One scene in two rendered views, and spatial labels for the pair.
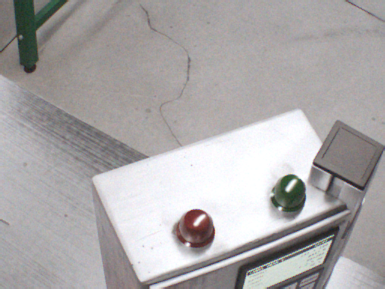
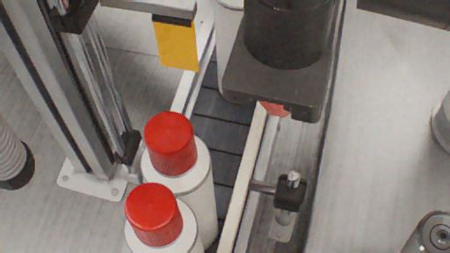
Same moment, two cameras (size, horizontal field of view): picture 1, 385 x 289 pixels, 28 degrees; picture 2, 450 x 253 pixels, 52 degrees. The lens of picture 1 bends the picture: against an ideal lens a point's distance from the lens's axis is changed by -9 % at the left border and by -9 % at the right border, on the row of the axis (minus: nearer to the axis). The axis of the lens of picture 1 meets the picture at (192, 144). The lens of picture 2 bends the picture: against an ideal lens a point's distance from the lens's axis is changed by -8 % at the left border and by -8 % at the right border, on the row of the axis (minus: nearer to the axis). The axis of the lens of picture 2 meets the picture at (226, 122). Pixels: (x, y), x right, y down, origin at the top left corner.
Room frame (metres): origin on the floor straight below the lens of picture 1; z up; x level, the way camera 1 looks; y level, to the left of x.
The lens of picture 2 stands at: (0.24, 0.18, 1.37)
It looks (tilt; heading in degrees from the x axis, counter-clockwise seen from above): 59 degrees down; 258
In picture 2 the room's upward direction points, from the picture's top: 2 degrees counter-clockwise
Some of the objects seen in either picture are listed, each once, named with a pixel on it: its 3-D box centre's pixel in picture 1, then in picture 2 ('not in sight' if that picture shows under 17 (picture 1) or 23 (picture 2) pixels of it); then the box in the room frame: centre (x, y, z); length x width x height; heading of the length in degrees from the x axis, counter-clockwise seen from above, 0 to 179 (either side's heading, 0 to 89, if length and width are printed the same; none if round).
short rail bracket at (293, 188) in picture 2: not in sight; (288, 198); (0.14, 0.01, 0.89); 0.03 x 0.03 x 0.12; 62
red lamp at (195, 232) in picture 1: (195, 226); not in sight; (0.28, -0.01, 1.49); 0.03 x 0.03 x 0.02
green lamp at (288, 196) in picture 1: (289, 191); not in sight; (0.31, -0.07, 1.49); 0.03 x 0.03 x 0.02
